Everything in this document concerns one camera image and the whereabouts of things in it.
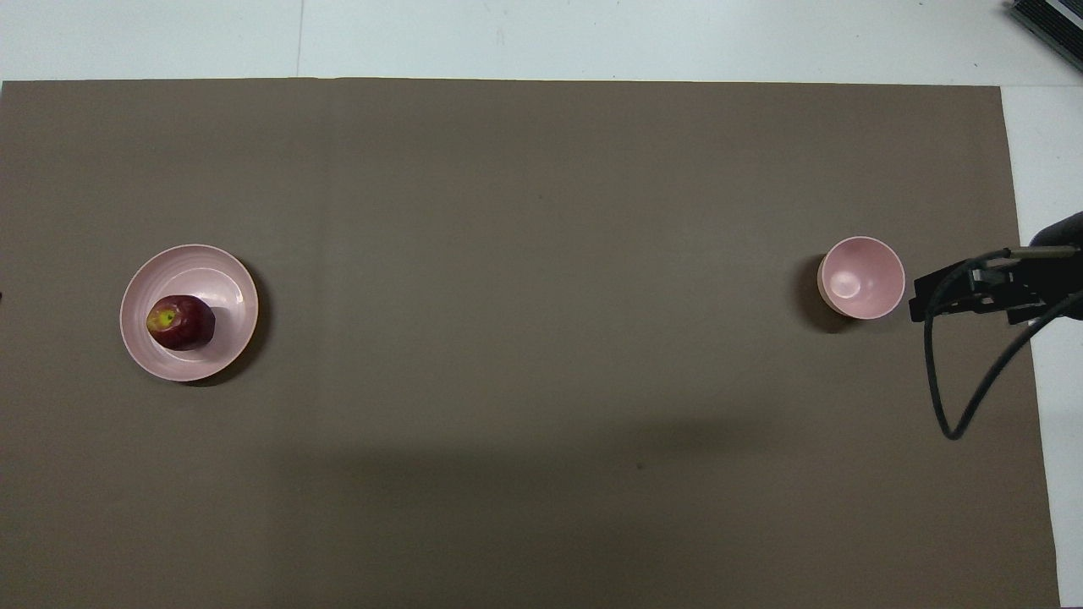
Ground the dark ribbed device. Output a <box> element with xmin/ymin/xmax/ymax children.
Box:
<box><xmin>1009</xmin><ymin>0</ymin><xmax>1083</xmax><ymax>73</ymax></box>

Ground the brown table mat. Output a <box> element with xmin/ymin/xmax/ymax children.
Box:
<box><xmin>0</xmin><ymin>78</ymin><xmax>1060</xmax><ymax>609</ymax></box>

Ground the pink bowl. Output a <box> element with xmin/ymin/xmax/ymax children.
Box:
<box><xmin>816</xmin><ymin>235</ymin><xmax>906</xmax><ymax>321</ymax></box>

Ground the red apple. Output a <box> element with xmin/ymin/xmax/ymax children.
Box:
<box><xmin>146</xmin><ymin>294</ymin><xmax>216</xmax><ymax>352</ymax></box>

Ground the pink plate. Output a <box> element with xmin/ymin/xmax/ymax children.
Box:
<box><xmin>119</xmin><ymin>244</ymin><xmax>260</xmax><ymax>383</ymax></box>

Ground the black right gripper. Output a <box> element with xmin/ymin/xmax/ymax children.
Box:
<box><xmin>909</xmin><ymin>211</ymin><xmax>1083</xmax><ymax>326</ymax></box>

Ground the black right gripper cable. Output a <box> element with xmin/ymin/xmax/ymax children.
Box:
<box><xmin>922</xmin><ymin>245</ymin><xmax>1083</xmax><ymax>441</ymax></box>

